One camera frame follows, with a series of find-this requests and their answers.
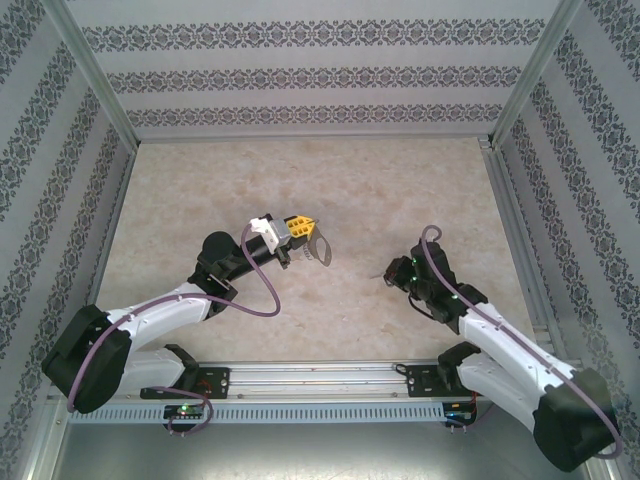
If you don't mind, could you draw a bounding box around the small circuit board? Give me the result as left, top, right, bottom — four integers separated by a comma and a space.
444, 402, 479, 420
164, 403, 206, 419

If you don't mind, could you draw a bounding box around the grey metal sheet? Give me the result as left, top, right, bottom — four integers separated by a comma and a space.
47, 419, 614, 480

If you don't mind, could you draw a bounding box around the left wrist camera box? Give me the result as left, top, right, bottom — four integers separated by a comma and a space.
248, 214, 292, 254

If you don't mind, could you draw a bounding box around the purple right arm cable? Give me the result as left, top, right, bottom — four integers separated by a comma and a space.
422, 224, 624, 460

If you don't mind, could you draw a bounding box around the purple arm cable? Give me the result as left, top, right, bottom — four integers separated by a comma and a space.
422, 224, 624, 460
67, 222, 281, 439

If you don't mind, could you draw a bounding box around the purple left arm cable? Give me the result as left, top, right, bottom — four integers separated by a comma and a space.
67, 222, 281, 439

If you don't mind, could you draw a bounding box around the aluminium back wall rail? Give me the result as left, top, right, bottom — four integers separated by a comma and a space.
134, 130, 494, 146

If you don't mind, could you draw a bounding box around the aluminium table side rail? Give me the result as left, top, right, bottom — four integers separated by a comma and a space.
82, 142, 137, 314
478, 138, 581, 371

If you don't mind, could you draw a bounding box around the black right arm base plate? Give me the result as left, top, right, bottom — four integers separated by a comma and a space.
407, 363, 481, 399

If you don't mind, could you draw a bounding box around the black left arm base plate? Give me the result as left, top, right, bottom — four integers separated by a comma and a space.
139, 367, 231, 401

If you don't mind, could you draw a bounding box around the slotted grey cable duct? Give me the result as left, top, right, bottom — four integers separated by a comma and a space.
89, 402, 481, 426

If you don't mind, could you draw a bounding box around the aluminium frame corner post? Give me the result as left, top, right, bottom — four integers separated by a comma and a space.
490, 0, 585, 147
42, 0, 140, 147

